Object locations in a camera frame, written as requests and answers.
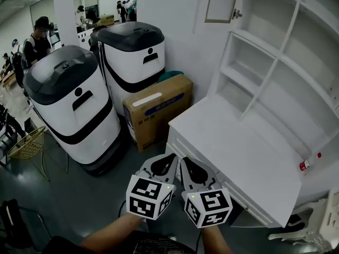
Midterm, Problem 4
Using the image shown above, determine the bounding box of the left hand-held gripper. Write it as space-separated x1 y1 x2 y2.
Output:
125 153 180 221

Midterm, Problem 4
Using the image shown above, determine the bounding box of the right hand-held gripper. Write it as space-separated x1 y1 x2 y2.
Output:
180 156 234 229

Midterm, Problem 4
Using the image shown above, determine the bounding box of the beige framed cabinet door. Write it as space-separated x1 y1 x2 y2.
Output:
204 0 241 24

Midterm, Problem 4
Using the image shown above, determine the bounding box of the person's left forearm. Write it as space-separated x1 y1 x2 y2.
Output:
80 212 146 254

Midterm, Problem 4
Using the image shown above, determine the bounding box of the person's right forearm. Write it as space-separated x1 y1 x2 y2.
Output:
201 224 234 254

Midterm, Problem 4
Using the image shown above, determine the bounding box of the white shelf cabinet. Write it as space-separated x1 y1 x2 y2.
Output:
165 0 339 228

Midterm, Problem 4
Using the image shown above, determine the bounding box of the person's black shirt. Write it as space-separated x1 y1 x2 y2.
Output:
39 230 198 254

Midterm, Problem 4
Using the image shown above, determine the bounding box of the black shoe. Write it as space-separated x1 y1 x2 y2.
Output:
286 213 307 228

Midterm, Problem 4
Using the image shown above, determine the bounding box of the white ornate chair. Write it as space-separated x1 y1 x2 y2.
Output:
267 188 339 251

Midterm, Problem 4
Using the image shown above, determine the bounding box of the red capped bottle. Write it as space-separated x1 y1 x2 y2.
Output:
299 152 323 172

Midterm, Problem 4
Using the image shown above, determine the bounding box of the large white black robot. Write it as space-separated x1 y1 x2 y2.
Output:
22 44 123 176
90 21 166 117

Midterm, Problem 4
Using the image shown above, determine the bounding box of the teal bag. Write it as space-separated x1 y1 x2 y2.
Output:
157 70 185 84

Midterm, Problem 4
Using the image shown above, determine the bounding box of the black chair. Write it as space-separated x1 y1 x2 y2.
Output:
0 198 52 251

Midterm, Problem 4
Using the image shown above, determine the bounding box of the wooden bench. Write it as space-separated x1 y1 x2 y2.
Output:
0 70 17 90

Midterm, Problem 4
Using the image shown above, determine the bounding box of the small brown cardboard box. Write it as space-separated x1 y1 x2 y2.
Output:
98 14 115 26

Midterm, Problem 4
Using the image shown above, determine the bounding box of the black cable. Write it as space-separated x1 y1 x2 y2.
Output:
117 199 128 217

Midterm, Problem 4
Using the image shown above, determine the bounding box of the gold wire chair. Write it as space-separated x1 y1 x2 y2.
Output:
7 125 70 182

